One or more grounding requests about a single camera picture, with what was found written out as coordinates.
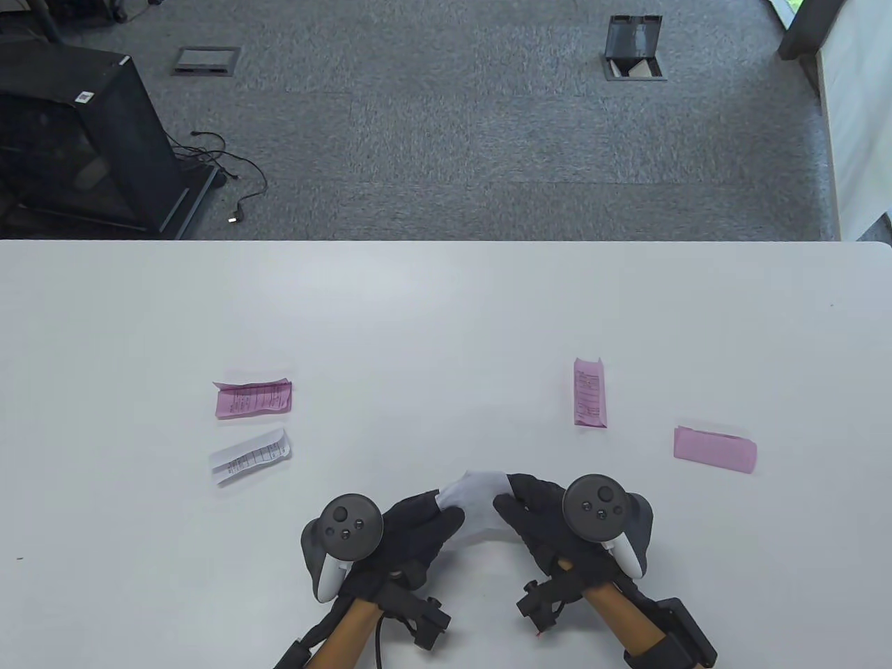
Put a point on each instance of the open grey floor box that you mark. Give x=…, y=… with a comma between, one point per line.
x=633, y=38

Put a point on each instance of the black cabinet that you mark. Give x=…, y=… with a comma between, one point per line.
x=104, y=139

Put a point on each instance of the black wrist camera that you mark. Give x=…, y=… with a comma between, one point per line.
x=425, y=620
x=540, y=606

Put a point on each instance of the white partition panel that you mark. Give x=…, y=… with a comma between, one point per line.
x=860, y=125

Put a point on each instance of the person's left hand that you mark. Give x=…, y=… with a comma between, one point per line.
x=418, y=529

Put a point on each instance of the black caster wheel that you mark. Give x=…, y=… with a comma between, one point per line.
x=119, y=10

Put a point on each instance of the black wrist box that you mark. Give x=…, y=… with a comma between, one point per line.
x=690, y=634

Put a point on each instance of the person's right hand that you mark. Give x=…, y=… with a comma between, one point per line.
x=529, y=509

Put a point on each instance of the closed grey floor box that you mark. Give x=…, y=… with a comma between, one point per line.
x=207, y=60

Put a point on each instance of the person's left forearm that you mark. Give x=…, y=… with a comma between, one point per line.
x=348, y=634

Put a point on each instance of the white paper invoice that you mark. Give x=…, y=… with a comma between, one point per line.
x=249, y=456
x=477, y=502

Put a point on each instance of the dark grey pillar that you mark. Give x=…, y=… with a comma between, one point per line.
x=801, y=31

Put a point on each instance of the person's right forearm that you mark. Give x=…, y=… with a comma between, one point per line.
x=620, y=620

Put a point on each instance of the pink paper invoice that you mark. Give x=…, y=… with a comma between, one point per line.
x=590, y=394
x=714, y=451
x=253, y=399

